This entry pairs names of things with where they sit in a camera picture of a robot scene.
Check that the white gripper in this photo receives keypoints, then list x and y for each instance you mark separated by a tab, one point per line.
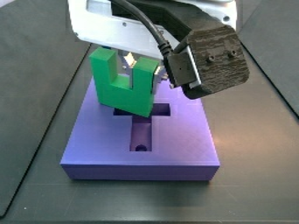
96	26

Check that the green U-shaped block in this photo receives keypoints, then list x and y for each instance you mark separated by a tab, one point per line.
120	92

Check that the purple board with cross slot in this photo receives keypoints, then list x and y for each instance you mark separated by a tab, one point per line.
168	149

